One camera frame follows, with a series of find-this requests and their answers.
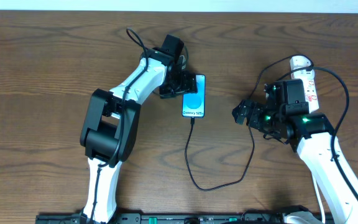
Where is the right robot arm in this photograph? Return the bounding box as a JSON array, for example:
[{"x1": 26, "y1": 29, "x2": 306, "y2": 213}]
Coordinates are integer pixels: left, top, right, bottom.
[{"x1": 232, "y1": 79, "x2": 358, "y2": 223}]

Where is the white power strip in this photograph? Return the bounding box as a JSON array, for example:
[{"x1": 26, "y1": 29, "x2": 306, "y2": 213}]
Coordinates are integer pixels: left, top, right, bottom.
[{"x1": 290, "y1": 55, "x2": 319, "y2": 113}]

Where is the white power strip cord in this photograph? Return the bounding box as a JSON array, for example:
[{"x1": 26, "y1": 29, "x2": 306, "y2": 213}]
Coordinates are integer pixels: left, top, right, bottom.
[{"x1": 311, "y1": 174, "x2": 326, "y2": 224}]

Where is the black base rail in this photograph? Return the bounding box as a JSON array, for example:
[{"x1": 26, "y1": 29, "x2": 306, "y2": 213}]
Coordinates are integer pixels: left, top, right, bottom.
[{"x1": 35, "y1": 205, "x2": 335, "y2": 224}]

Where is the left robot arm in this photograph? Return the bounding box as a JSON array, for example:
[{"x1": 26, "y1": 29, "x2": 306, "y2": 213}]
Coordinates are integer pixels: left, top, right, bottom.
[{"x1": 80, "y1": 35, "x2": 197, "y2": 223}]

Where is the black usb charging cable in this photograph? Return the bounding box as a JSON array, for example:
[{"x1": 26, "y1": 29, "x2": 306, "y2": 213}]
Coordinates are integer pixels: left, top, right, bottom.
[{"x1": 184, "y1": 54, "x2": 315, "y2": 192}]

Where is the blue screen smartphone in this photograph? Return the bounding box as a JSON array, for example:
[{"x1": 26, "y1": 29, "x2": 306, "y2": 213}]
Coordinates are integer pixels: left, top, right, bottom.
[{"x1": 181, "y1": 75, "x2": 206, "y2": 118}]

